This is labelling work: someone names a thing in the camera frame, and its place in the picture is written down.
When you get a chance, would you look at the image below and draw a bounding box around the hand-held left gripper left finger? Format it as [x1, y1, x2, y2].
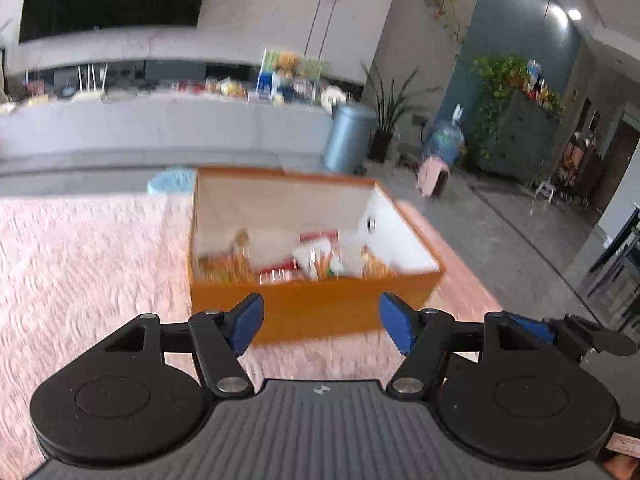
[102, 292, 265, 397]

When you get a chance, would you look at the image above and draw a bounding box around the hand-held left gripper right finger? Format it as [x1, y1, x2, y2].
[378, 292, 548, 397]

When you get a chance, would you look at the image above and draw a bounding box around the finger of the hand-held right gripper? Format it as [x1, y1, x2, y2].
[504, 311, 639, 362]

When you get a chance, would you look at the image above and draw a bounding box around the red yellow fries snack packet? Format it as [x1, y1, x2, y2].
[361, 246, 398, 278]

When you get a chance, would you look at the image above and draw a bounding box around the orange cardboard box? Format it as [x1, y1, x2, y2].
[187, 167, 447, 345]

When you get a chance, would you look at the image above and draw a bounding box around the white snack packet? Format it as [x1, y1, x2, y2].
[291, 239, 346, 281]

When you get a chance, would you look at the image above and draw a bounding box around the dark dining chair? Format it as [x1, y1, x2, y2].
[582, 205, 640, 306]

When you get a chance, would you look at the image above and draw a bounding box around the pink pet carrier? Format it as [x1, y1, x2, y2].
[416, 157, 451, 198]

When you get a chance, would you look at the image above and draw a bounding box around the light blue stool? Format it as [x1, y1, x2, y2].
[147, 167, 197, 196]

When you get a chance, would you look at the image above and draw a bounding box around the pink lace blanket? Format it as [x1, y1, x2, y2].
[0, 192, 503, 466]

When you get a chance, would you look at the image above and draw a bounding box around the blue water bottle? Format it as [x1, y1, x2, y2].
[430, 105, 466, 166]

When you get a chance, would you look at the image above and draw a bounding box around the grey metal trash bin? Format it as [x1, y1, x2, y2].
[322, 102, 378, 173]

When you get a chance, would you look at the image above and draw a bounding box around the tall potted plant black pot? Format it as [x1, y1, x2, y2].
[361, 62, 426, 163]

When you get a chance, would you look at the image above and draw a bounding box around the long white television console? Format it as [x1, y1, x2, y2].
[0, 55, 336, 173]

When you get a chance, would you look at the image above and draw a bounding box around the pile of snack packets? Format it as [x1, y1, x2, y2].
[205, 77, 248, 100]

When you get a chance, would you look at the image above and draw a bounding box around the dark grey cabinet with plants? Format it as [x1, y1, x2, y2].
[470, 52, 566, 161]

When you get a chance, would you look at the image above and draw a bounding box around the teddy bear toy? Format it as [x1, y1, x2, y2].
[257, 49, 326, 103]

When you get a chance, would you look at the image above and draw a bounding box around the yellow plush toy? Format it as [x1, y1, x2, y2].
[277, 52, 301, 78]

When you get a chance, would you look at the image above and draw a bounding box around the white router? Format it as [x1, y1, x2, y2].
[77, 62, 108, 96]

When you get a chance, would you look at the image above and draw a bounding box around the hanging green vine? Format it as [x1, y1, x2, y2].
[412, 0, 466, 56]

